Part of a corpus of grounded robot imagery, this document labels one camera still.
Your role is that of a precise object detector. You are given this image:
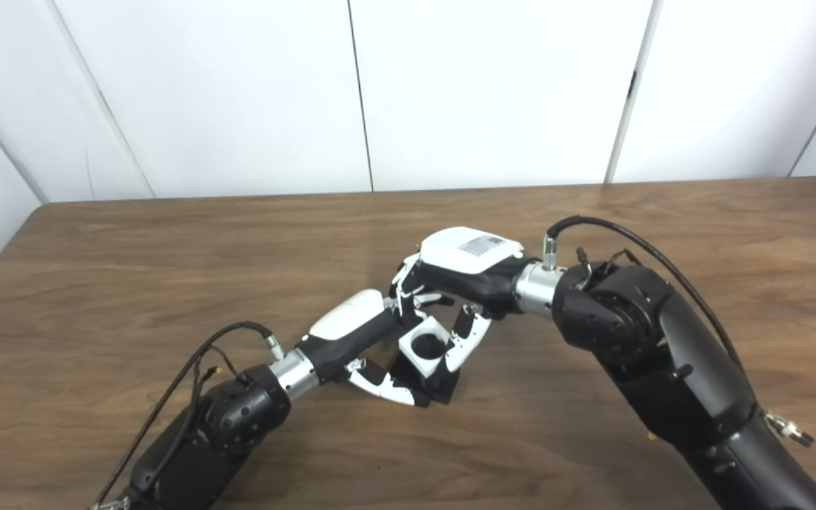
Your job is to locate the black and white right hand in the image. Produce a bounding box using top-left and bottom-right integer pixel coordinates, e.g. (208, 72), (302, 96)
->
(390, 227), (543, 373)

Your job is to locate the black and white left hand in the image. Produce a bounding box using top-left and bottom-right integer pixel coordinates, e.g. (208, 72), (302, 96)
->
(297, 289), (444, 408)

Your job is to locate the white square piece with hole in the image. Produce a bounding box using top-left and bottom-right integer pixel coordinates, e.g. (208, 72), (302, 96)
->
(399, 317), (451, 378)

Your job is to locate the black peg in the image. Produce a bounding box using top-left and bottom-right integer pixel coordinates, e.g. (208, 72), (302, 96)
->
(387, 340), (462, 406)

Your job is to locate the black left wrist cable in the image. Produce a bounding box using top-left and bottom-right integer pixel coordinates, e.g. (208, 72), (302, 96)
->
(93, 321), (285, 510)

